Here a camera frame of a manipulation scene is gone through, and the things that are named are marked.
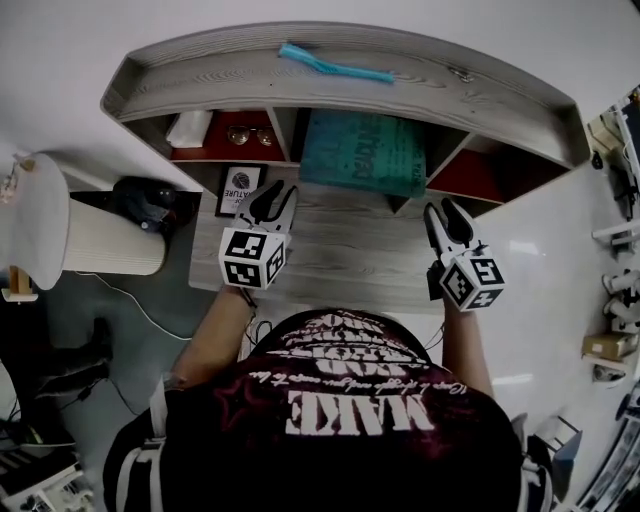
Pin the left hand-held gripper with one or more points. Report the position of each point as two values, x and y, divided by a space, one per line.
247 257

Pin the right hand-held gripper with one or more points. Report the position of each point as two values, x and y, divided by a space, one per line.
472 280

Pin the teal book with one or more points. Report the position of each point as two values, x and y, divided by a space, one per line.
360 152

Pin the grey wooden shelf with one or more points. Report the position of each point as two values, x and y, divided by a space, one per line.
210 85

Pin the person's right forearm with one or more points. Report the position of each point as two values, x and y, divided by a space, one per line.
467 350

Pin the person's left forearm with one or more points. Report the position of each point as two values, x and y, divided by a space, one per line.
205 335

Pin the gold-rimmed glasses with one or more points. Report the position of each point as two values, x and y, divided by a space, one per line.
250 135

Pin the white tissue pack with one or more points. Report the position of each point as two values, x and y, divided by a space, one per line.
189 127

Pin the teal brush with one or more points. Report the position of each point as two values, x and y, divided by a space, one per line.
330 65

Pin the small metal clip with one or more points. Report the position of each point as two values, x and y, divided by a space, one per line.
462 75

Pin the white pleated lampshade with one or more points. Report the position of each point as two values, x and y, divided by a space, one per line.
115 240

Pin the cardboard box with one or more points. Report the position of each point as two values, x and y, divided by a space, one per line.
607 345

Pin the black printed t-shirt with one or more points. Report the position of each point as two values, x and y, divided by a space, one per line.
340 425

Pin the small wooden stand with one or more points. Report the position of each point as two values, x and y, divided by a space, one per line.
19 284

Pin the black picture frame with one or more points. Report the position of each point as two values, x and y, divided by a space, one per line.
239 189

